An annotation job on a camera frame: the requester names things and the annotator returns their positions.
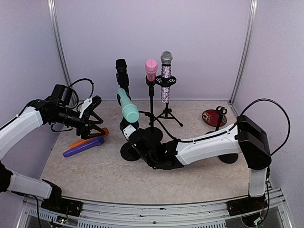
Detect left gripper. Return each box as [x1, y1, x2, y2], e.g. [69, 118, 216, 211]
[51, 105, 106, 139]

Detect orange toy microphone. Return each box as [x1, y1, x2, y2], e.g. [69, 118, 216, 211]
[69, 127, 109, 149]

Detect purple toy microphone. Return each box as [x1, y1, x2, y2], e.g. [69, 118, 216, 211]
[63, 136, 105, 158]

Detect mint green toy microphone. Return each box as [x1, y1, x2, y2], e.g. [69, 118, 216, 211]
[117, 88, 140, 123]

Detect short black microphone stand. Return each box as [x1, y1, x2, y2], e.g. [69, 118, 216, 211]
[215, 106, 225, 131]

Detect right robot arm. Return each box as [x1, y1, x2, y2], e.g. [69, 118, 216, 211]
[120, 100, 273, 216]

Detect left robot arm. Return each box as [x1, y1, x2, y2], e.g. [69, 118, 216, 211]
[0, 84, 108, 215]

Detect black stand under pink microphone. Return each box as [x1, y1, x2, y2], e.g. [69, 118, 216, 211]
[144, 76, 163, 147]

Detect black tripod microphone stand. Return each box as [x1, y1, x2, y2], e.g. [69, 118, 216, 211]
[156, 76, 183, 127]

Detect pink toy microphone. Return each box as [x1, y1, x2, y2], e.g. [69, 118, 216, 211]
[145, 59, 158, 82]

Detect silver glitter microphone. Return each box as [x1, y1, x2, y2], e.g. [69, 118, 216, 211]
[161, 51, 173, 104]

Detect red patterned plate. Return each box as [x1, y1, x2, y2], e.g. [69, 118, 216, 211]
[202, 108, 227, 127]

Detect black wireless microphone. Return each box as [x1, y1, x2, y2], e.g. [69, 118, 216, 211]
[115, 59, 131, 100]

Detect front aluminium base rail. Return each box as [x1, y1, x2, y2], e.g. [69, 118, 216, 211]
[16, 189, 294, 228]

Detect left aluminium frame post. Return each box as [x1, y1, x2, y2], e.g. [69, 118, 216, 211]
[47, 0, 72, 86]

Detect aluminium frame post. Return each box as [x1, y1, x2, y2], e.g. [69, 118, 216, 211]
[229, 0, 258, 106]
[47, 0, 72, 86]

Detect right aluminium frame post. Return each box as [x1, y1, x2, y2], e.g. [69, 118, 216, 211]
[229, 0, 258, 106]

